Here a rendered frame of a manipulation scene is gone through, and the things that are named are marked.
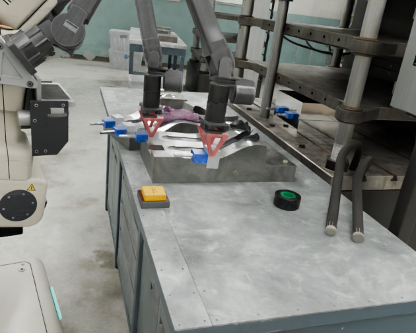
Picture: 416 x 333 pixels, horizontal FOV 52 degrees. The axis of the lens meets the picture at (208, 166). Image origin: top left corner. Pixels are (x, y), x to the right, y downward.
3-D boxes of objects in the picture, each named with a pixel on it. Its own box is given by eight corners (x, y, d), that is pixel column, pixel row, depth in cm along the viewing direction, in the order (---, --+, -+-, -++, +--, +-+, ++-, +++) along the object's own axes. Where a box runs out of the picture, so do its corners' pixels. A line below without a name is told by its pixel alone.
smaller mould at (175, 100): (148, 111, 212) (148, 97, 210) (142, 104, 226) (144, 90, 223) (186, 112, 219) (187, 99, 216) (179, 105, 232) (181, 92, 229)
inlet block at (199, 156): (173, 166, 119) (176, 148, 117) (170, 159, 123) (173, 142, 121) (217, 168, 123) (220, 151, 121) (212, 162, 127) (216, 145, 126)
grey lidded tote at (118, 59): (107, 68, 754) (107, 49, 742) (109, 65, 793) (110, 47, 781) (141, 72, 762) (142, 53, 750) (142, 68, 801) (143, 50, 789)
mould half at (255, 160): (152, 183, 133) (155, 143, 128) (139, 153, 156) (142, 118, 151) (293, 182, 149) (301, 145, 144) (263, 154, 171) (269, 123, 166)
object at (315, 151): (328, 190, 164) (333, 173, 162) (221, 104, 278) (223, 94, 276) (488, 187, 191) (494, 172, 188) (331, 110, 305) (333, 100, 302)
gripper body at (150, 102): (157, 107, 149) (158, 86, 146) (163, 115, 140) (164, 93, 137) (138, 107, 147) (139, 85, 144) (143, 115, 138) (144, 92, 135)
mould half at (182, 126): (129, 150, 157) (131, 122, 153) (102, 129, 177) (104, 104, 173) (234, 140, 185) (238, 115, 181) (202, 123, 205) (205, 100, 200)
